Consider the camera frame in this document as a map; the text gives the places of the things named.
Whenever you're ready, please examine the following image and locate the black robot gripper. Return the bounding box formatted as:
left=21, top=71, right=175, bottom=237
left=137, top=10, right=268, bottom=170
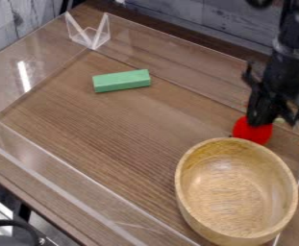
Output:
left=242, top=50, right=299, bottom=127

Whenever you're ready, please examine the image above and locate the red plush strawberry toy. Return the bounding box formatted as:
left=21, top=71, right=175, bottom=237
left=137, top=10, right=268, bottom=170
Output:
left=232, top=116, right=284, bottom=145

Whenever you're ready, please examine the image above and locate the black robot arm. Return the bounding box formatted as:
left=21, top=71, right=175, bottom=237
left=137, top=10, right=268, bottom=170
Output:
left=242, top=0, right=299, bottom=127

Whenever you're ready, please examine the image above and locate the light wooden bowl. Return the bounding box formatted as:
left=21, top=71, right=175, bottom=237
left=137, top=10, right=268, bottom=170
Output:
left=175, top=137, right=298, bottom=246

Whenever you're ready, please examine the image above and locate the green rectangular block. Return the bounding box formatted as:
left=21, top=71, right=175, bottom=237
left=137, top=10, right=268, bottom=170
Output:
left=92, top=69, right=151, bottom=93

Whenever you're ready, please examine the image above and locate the clear acrylic table enclosure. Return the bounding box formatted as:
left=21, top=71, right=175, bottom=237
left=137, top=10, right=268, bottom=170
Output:
left=0, top=11, right=299, bottom=246

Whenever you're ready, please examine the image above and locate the black cable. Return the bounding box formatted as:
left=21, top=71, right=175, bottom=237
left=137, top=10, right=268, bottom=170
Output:
left=0, top=219, right=41, bottom=246

